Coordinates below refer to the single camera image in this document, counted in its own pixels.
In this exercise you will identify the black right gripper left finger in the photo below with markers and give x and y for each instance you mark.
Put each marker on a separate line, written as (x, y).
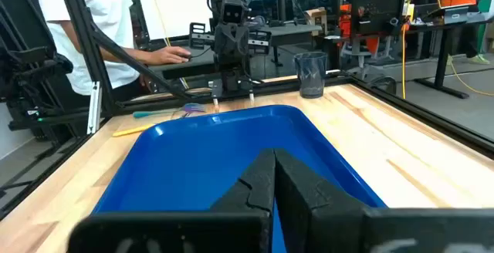
(247, 191)

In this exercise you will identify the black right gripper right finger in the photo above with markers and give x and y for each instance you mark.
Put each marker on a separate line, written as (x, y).
(308, 203)

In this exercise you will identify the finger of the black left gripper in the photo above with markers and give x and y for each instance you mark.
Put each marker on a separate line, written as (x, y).
(197, 36)
(261, 42)

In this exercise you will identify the dark translucent blue cup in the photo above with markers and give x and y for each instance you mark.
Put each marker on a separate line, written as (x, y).
(310, 75)

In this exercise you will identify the teal toothbrush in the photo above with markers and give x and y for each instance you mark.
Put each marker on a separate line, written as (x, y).
(154, 113)

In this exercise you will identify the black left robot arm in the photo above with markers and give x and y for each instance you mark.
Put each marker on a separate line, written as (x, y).
(233, 79)

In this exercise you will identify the blue plastic tray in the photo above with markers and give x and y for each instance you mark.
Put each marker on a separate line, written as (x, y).
(200, 160)

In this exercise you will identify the black computer mouse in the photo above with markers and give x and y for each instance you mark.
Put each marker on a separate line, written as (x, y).
(187, 57)

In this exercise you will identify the grey desk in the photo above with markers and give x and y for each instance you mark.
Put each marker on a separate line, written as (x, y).
(193, 68)

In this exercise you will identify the dark grey table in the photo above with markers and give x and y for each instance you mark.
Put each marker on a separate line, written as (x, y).
(293, 33)

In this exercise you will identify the white board panel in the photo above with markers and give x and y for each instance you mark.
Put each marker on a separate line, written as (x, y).
(181, 6)

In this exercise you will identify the person's hand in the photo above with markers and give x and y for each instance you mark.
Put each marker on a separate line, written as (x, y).
(170, 55)

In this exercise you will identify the cardboard box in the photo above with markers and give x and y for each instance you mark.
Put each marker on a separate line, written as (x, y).
(317, 17)

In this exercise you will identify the orange office chair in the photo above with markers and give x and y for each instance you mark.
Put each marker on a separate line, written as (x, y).
(359, 41)

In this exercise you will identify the black standing desk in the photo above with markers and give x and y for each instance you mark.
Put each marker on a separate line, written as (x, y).
(444, 48)

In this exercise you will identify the grey laptop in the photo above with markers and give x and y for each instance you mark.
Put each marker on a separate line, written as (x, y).
(455, 14)

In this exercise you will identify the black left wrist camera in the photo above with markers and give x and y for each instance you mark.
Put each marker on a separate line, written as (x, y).
(233, 13)

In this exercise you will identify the black aluminium table frame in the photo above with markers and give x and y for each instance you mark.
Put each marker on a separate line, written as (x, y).
(83, 33)

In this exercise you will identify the silver aluminium bracket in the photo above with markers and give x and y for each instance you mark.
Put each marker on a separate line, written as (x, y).
(93, 108)

